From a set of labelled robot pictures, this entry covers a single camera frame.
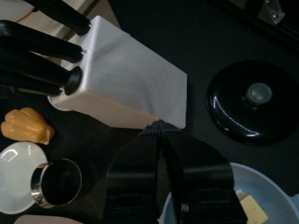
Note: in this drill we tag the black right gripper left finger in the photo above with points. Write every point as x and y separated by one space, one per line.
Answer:
132 180

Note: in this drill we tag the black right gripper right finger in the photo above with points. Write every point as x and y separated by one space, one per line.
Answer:
205 180

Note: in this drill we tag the light blue bowl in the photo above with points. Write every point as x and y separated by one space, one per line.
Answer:
260 186

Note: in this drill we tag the yellow toy butter block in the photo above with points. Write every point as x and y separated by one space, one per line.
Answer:
252 210

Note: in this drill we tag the small metal-rimmed black cup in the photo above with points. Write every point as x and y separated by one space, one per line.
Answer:
57 183

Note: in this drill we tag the pink cutting board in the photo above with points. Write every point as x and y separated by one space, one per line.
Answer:
46 220

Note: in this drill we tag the white round plate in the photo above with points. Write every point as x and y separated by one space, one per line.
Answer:
17 178

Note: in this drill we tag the black lid with grey knob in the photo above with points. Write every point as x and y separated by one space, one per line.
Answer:
252 102

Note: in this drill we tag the yellow toy bell pepper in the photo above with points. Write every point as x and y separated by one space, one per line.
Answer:
25 126

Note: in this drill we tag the metal frame bracket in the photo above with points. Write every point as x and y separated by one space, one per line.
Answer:
271 11

